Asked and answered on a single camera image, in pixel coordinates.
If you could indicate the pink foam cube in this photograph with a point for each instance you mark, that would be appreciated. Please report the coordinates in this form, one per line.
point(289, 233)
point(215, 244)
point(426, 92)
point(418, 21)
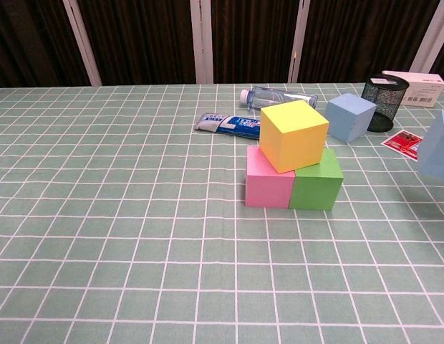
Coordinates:
point(268, 191)

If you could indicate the yellow foam cube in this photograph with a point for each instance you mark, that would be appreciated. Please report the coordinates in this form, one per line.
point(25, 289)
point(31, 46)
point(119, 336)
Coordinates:
point(297, 147)

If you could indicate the green foam cube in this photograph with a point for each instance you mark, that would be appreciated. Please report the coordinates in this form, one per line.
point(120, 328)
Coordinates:
point(313, 193)

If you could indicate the light blue foam cube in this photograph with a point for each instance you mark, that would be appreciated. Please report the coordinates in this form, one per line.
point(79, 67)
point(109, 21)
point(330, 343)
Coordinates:
point(437, 150)
point(345, 122)

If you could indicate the blue white toothpaste tube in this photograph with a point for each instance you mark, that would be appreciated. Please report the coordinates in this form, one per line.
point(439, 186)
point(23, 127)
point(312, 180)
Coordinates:
point(232, 125)

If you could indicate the clear plastic water bottle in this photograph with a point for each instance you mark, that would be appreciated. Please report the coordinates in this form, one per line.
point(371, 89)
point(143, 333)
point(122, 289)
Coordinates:
point(275, 97)

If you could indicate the green checkered tablecloth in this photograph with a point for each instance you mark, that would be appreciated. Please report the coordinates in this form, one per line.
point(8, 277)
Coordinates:
point(136, 215)

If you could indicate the black mesh pen holder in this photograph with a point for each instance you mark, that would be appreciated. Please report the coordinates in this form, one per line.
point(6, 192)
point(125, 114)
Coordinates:
point(385, 104)

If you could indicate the white cardboard box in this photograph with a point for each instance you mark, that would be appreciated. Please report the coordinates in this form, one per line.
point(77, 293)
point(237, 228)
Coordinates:
point(424, 91)

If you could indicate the white frame post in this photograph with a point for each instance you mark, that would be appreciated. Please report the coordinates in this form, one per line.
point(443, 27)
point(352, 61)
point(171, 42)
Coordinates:
point(299, 36)
point(80, 39)
point(201, 39)
point(431, 36)

